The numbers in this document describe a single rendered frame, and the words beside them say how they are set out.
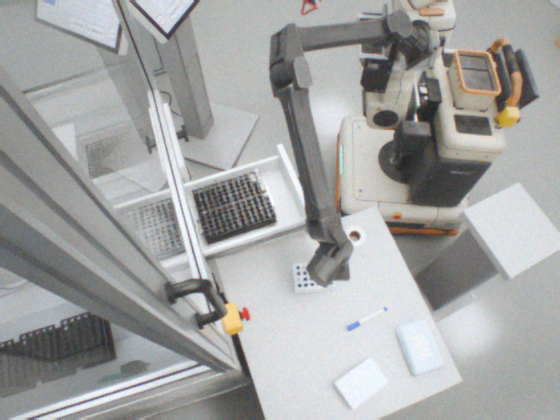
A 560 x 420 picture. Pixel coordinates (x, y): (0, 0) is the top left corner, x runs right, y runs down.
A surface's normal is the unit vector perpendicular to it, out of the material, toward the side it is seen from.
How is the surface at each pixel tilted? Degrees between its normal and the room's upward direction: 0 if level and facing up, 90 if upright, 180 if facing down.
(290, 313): 0
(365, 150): 0
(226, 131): 3
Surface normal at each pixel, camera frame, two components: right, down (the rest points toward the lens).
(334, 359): -0.02, -0.44
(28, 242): 0.33, 0.84
